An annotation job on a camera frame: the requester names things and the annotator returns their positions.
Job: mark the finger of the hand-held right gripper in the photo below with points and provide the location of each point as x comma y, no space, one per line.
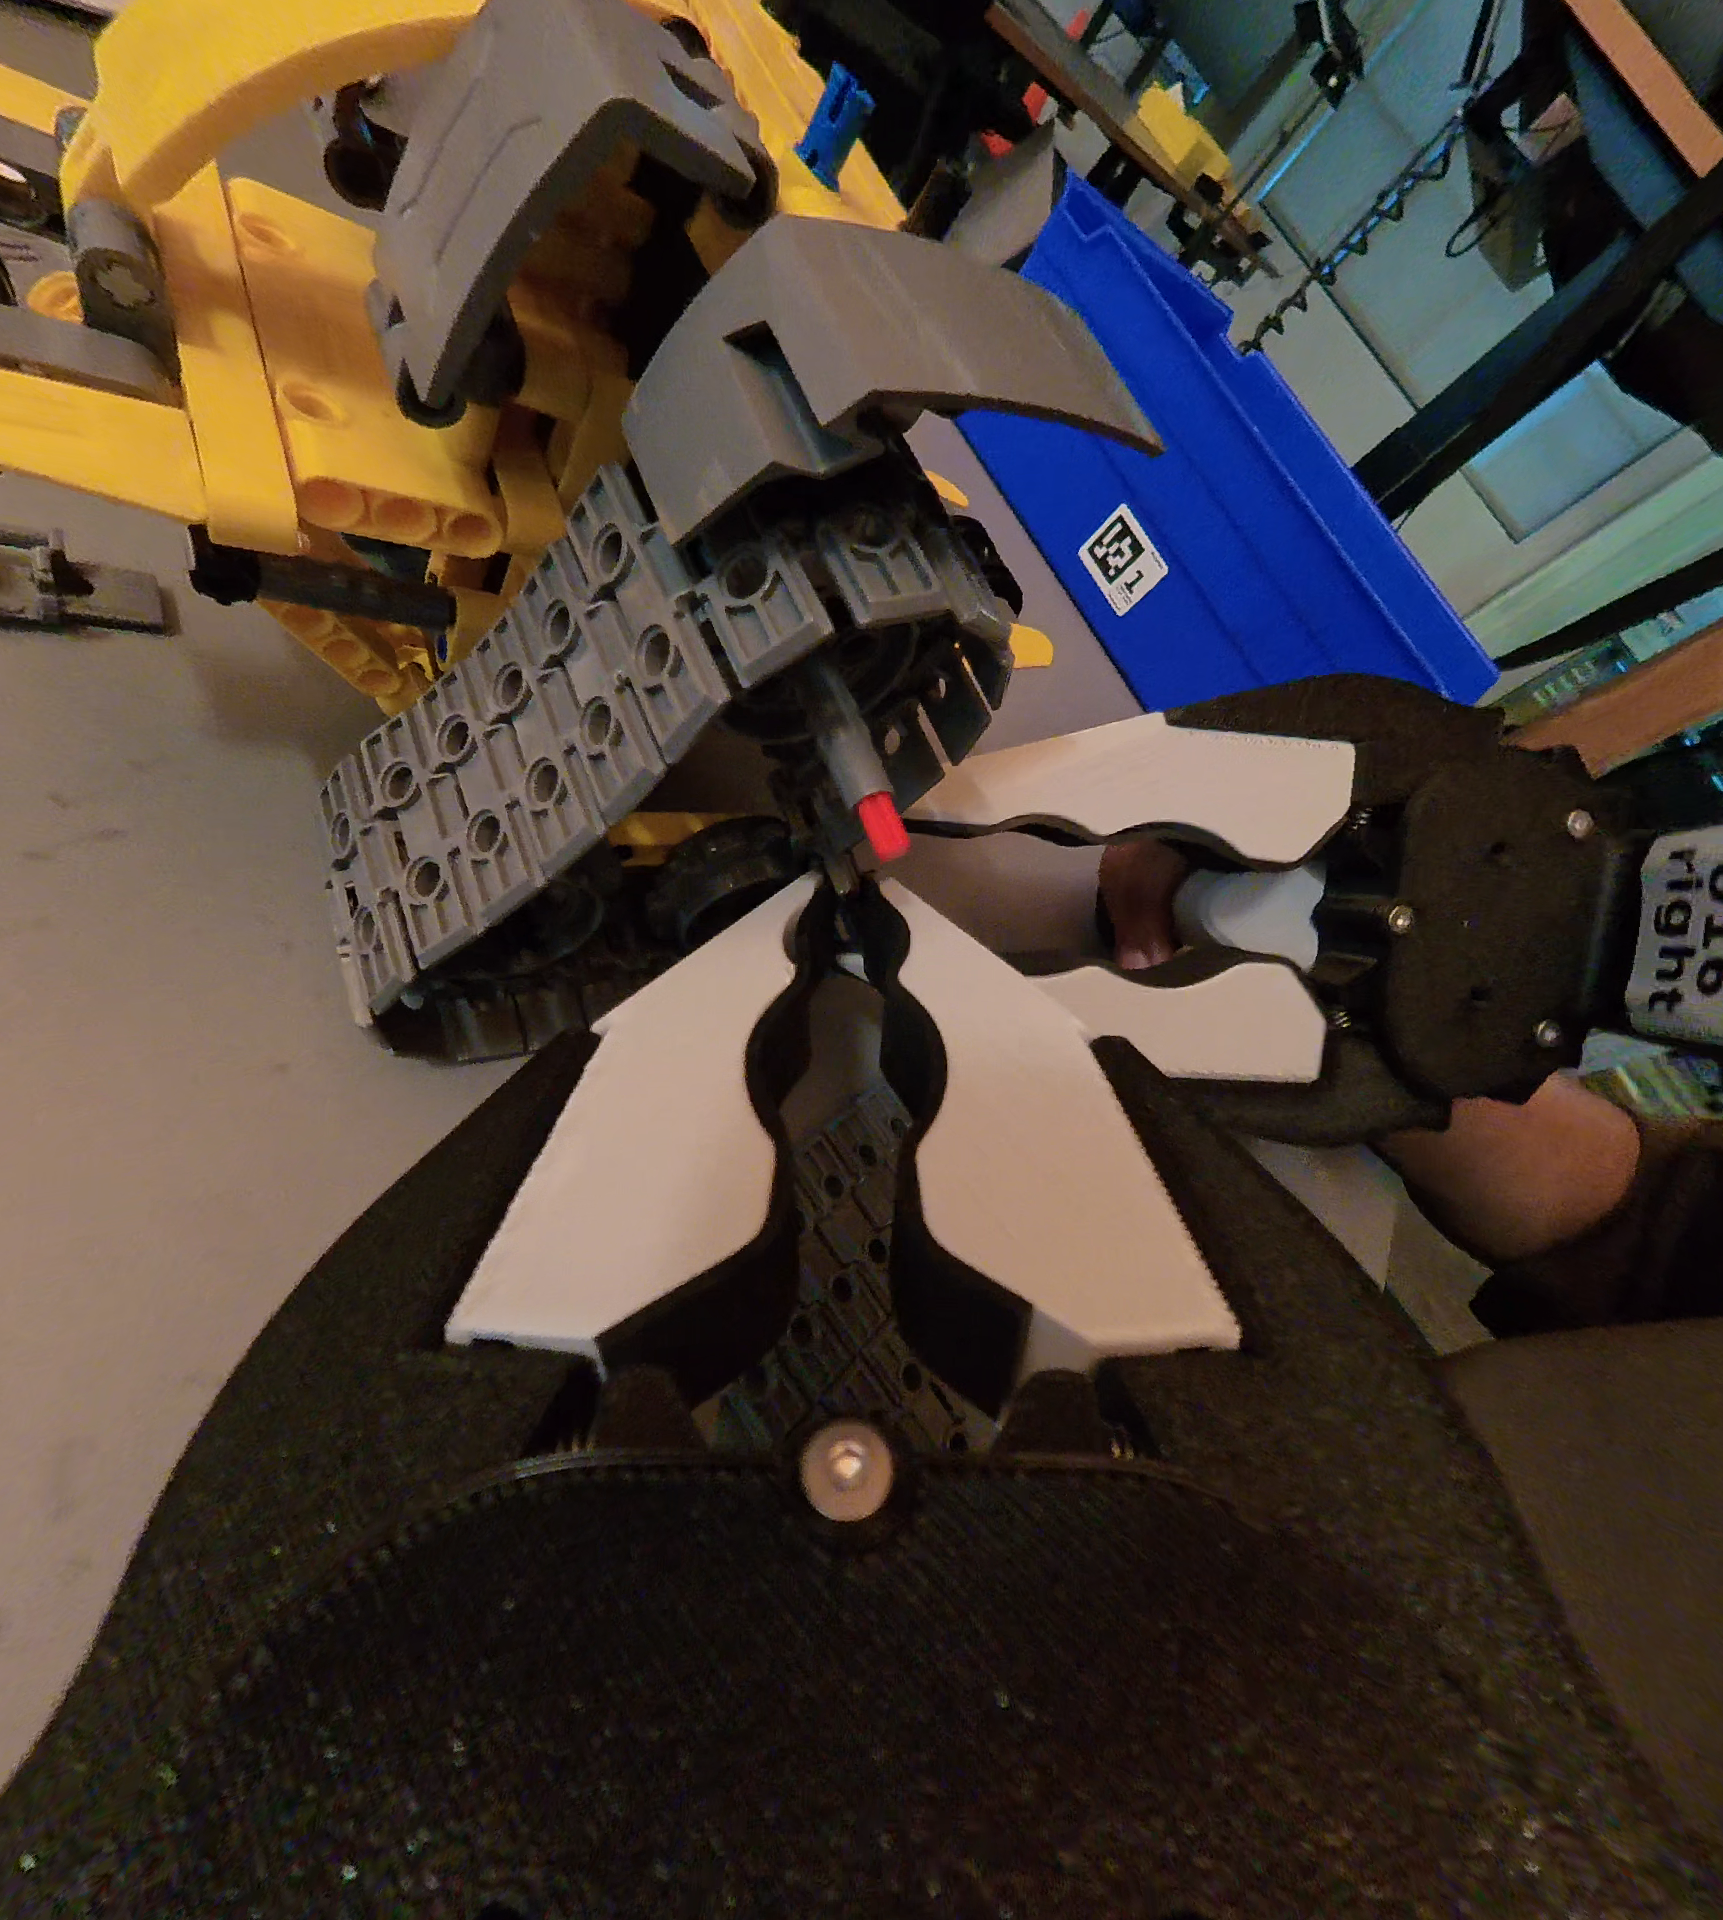
1195,783
1227,1026

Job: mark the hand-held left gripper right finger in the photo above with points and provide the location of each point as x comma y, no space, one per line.
1058,1183

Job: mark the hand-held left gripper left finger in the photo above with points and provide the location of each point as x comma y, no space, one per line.
622,1183

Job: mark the grey toy track belt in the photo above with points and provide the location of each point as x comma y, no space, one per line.
530,701

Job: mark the yellow toy brick robot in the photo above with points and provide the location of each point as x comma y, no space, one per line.
282,376

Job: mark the single grey track link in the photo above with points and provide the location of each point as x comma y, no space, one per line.
19,576

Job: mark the person's right forearm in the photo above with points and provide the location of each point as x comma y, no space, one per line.
1523,1175

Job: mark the person's right hand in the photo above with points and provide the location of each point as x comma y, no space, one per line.
1140,912

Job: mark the blue storage bin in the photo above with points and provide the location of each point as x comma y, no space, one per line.
1257,500

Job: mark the wooden board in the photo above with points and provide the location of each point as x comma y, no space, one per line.
1703,676

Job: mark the grey angled panel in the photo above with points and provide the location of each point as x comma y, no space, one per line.
1000,199

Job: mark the yellow box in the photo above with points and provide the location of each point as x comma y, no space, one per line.
1195,131

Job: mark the person's clothed body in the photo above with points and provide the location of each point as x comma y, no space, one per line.
1672,1570

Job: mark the far workbench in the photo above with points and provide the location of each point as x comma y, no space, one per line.
1098,107

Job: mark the wooden desk black frame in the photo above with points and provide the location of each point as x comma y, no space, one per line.
1683,131

